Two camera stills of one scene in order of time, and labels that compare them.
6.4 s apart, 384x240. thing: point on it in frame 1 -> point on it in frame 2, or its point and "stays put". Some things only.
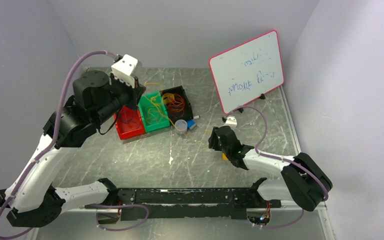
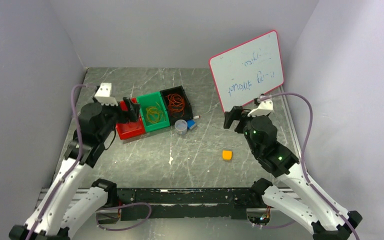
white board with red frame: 246,71 stays put
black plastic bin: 177,104 stays put
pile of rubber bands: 157,108 -> 154,114
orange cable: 176,104 stays put
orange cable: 176,104 stays put
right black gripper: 213,140 -> 236,113
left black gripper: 135,92 -> 130,115
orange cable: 177,103 stays put
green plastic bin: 153,112 stays put
